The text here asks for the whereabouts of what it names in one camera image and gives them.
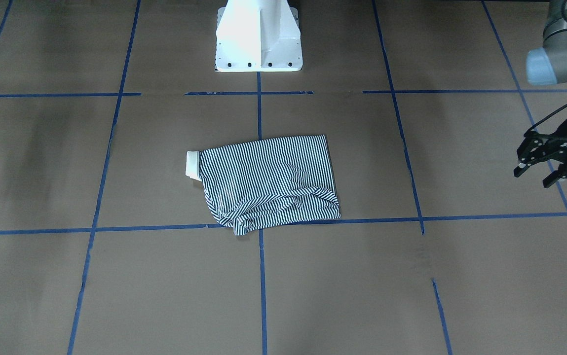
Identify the blue white striped polo shirt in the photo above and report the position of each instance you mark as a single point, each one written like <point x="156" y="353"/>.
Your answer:
<point x="267" y="183"/>

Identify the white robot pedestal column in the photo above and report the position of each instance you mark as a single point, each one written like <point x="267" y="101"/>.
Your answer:
<point x="258" y="36"/>

